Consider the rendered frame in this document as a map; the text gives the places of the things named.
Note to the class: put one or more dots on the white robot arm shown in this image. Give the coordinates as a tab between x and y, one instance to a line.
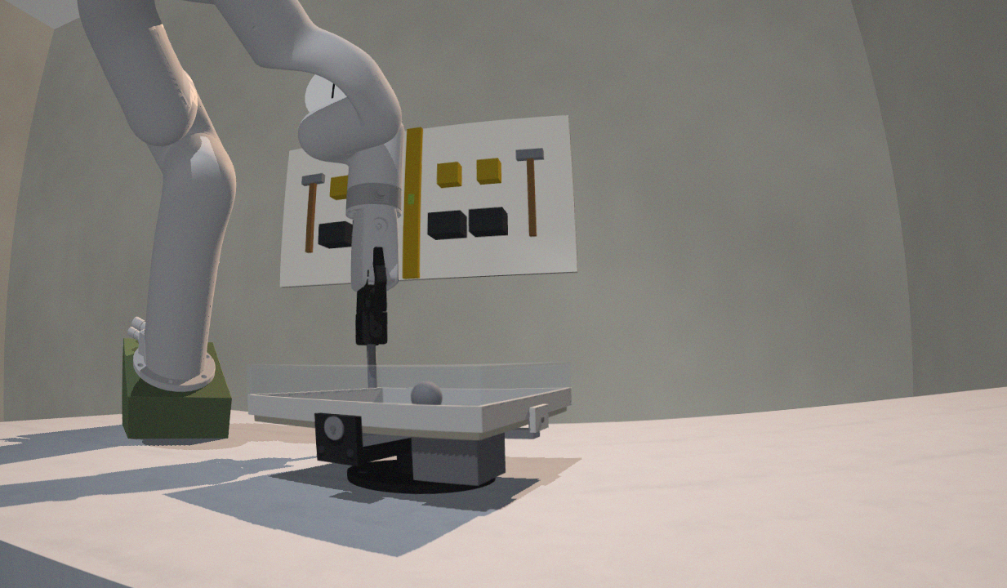
160	103

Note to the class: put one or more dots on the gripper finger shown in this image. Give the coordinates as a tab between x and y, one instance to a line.
359	309
374	321

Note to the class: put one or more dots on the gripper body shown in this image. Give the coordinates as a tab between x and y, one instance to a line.
368	221

